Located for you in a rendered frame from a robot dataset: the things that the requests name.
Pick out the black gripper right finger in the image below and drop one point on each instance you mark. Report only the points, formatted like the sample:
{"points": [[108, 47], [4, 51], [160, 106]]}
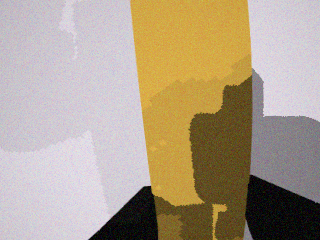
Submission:
{"points": [[274, 213]]}

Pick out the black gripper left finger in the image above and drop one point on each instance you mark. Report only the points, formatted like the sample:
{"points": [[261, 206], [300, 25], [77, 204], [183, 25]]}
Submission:
{"points": [[137, 220]]}

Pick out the yellow bar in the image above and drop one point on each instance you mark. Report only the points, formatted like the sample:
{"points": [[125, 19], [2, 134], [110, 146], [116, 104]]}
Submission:
{"points": [[193, 60]]}

